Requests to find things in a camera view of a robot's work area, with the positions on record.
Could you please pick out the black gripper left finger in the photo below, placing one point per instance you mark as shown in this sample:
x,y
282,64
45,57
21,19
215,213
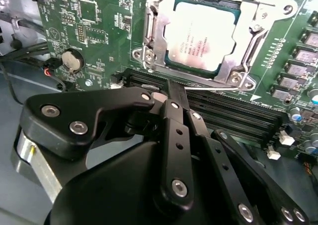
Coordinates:
x,y
44,133

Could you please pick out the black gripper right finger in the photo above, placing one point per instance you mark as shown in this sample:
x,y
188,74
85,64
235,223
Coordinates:
x,y
248,182

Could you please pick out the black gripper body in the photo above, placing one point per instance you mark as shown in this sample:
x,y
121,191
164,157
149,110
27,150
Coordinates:
x,y
111,197

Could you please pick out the thin metal locking lever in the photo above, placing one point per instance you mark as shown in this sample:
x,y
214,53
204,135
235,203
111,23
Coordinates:
x,y
144,58

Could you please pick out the silver CPU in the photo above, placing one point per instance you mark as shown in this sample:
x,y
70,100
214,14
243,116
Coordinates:
x,y
198,33

